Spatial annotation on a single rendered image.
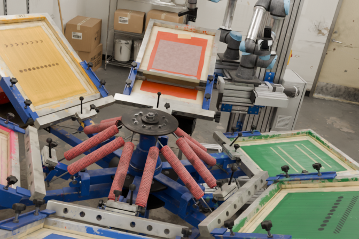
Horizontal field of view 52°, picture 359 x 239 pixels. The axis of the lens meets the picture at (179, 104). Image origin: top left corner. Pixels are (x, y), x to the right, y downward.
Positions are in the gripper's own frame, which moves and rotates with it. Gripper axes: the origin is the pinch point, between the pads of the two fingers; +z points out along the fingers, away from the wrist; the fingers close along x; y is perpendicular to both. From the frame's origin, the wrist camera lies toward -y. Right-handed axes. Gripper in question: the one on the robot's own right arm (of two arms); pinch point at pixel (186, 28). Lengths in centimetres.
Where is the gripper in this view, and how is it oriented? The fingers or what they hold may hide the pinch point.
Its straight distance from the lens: 326.9
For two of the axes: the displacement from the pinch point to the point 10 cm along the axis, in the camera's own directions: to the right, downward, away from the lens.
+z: -1.0, 7.5, 6.6
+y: 9.8, 1.8, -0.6
